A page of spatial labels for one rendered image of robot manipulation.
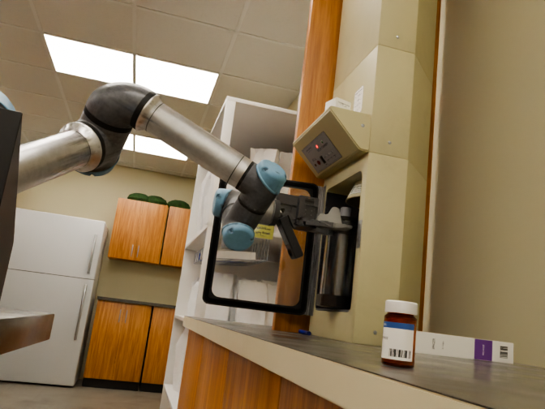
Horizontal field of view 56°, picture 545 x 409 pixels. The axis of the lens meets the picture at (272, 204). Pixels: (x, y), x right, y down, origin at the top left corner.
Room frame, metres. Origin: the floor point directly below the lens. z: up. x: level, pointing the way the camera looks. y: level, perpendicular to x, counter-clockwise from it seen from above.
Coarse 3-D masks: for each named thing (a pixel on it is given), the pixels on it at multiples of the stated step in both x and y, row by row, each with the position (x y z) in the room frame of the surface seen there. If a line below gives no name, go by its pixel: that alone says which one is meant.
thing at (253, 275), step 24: (288, 192) 1.52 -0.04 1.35; (264, 240) 1.52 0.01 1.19; (216, 264) 1.51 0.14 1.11; (240, 264) 1.51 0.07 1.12; (264, 264) 1.52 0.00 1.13; (288, 264) 1.52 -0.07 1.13; (216, 288) 1.51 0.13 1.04; (240, 288) 1.51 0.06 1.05; (264, 288) 1.52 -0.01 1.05; (288, 288) 1.52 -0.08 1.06
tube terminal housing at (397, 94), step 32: (384, 64) 1.24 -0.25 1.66; (416, 64) 1.27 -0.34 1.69; (352, 96) 1.38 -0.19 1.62; (384, 96) 1.24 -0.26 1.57; (416, 96) 1.29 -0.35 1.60; (384, 128) 1.24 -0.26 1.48; (416, 128) 1.30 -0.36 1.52; (384, 160) 1.24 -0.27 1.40; (416, 160) 1.32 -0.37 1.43; (384, 192) 1.24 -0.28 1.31; (416, 192) 1.34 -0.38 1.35; (384, 224) 1.24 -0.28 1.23; (416, 224) 1.35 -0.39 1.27; (384, 256) 1.25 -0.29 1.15; (416, 256) 1.37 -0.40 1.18; (384, 288) 1.25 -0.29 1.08; (416, 288) 1.39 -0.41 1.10; (320, 320) 1.45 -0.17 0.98; (352, 320) 1.24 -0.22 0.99
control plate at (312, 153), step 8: (320, 136) 1.34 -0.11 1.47; (312, 144) 1.41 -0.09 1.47; (320, 144) 1.37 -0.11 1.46; (328, 144) 1.33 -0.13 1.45; (304, 152) 1.48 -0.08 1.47; (312, 152) 1.44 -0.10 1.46; (320, 152) 1.40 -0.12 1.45; (328, 152) 1.36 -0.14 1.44; (336, 152) 1.33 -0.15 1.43; (312, 160) 1.47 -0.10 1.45; (320, 160) 1.43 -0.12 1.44; (328, 160) 1.39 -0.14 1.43; (336, 160) 1.36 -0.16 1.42; (320, 168) 1.47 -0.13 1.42
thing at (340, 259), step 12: (336, 240) 1.33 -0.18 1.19; (348, 240) 1.32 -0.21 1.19; (324, 252) 1.36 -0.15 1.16; (336, 252) 1.33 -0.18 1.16; (348, 252) 1.32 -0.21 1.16; (324, 264) 1.35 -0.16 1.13; (336, 264) 1.32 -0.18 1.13; (348, 264) 1.32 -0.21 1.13; (324, 276) 1.34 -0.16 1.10; (336, 276) 1.32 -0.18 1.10; (348, 276) 1.33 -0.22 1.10; (324, 288) 1.34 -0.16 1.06; (336, 288) 1.32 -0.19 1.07; (348, 288) 1.33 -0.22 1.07
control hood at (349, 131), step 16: (336, 112) 1.21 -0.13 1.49; (352, 112) 1.22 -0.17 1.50; (320, 128) 1.31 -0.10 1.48; (336, 128) 1.25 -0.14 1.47; (352, 128) 1.22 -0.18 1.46; (368, 128) 1.23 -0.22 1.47; (304, 144) 1.45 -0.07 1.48; (336, 144) 1.30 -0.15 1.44; (352, 144) 1.24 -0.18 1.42; (368, 144) 1.23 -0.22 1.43; (304, 160) 1.52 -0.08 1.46; (352, 160) 1.32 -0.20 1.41; (320, 176) 1.51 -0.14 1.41
